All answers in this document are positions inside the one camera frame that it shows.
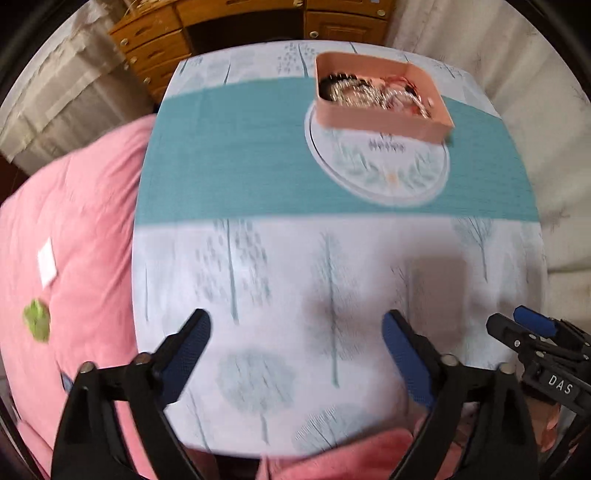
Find pink blanket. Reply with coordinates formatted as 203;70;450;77
0;113;160;480

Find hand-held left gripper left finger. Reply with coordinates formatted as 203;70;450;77
52;308;213;480

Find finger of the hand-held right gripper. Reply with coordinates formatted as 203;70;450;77
486;313;591;370
513;306;591;356

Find white paper slip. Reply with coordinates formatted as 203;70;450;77
37;237;60;289

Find lace cloth covered cabinet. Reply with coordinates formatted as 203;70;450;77
0;25;155;174

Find tree print tablecloth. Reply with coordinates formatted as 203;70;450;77
131;41;550;460

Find red bead bracelet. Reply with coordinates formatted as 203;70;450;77
383;76;434;117

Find wooden desk with drawers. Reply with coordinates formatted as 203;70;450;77
108;0;398;104

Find pink plastic tray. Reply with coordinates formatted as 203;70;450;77
315;52;455;144

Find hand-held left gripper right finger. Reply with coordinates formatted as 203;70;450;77
381;309;541;480

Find jewellery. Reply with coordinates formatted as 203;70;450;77
330;78;398;109

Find pink fleece pants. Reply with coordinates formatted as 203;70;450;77
256;429;416;480

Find black bead bracelet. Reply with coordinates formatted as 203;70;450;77
318;73;352;100

